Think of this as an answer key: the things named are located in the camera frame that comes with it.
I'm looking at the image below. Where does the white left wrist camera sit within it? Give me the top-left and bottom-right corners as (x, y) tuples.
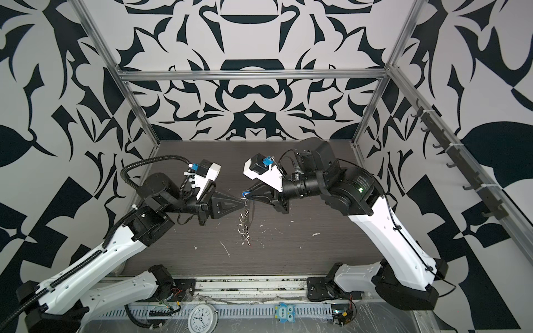
(183, 160), (222, 199)

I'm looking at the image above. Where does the black wall hook rail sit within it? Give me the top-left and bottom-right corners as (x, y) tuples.
(412, 101), (509, 220)

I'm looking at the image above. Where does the small electronics board left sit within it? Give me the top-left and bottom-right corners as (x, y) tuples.
(148, 300), (181, 317)

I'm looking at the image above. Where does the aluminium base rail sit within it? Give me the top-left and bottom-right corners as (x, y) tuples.
(169, 275), (309, 304)

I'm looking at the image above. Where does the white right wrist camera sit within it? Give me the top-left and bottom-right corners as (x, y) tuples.
(243, 153), (284, 192)

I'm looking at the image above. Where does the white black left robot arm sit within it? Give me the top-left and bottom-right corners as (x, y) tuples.
(1, 173), (244, 332)

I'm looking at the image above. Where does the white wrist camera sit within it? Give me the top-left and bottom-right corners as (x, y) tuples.
(243, 153), (284, 192)
(183, 160), (222, 199)

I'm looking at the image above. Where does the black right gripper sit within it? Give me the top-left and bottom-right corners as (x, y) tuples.
(246, 172), (330, 213)

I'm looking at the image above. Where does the small electronics board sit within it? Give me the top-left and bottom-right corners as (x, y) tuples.
(331, 301), (358, 326)
(148, 300), (181, 317)

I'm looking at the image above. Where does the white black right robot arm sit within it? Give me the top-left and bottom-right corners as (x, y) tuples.
(243, 138), (448, 311)

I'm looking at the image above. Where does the white slotted cable duct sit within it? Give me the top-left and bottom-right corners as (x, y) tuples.
(124, 302), (338, 321)

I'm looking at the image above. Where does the round white analog clock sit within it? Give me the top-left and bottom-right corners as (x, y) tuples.
(187, 304), (219, 333)

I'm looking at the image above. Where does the small electronics board right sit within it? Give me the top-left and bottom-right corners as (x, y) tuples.
(331, 301), (358, 326)

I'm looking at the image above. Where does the silver keyring chain with keys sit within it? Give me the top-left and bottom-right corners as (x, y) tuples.
(236, 198), (254, 246)

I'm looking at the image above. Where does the blue owl figure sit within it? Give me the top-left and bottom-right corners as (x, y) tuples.
(274, 302), (296, 323)

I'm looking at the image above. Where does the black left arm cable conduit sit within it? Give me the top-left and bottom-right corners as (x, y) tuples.
(0, 155), (192, 330)

